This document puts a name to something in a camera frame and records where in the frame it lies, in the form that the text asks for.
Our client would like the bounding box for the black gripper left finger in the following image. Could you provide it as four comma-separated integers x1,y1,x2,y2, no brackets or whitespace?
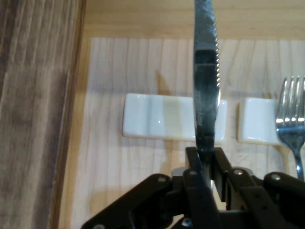
81,146,220,229

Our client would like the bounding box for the dark wooden cabinet top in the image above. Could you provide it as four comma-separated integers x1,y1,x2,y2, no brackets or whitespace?
0,0,87,229

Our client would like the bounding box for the steel fork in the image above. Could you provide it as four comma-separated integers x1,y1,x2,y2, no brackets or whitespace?
275,75,305,182

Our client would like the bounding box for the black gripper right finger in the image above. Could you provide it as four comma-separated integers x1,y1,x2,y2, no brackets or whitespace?
213,146,305,229

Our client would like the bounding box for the light wooden drawer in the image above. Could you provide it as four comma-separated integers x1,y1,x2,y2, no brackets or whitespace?
51,0,305,229

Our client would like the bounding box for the serrated steel table knife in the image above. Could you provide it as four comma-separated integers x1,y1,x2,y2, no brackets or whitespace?
193,0,221,191

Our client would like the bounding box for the white ceramic cutlery rest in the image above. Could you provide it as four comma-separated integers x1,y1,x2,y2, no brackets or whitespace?
237,97,305,146
122,93,228,142

